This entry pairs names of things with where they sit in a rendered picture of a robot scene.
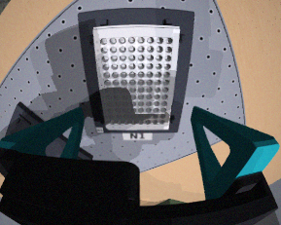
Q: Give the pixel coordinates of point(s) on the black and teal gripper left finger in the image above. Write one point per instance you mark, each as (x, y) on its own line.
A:
(35, 139)

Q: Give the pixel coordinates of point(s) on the white well plate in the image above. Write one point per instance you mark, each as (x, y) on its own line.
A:
(127, 98)

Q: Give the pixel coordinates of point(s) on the grey label with dark text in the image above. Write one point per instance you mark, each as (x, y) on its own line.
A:
(137, 136)

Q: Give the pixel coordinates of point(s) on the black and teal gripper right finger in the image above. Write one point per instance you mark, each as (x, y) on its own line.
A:
(250, 151)

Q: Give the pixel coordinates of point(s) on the grey flat base plate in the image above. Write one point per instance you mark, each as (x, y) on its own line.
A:
(49, 79)

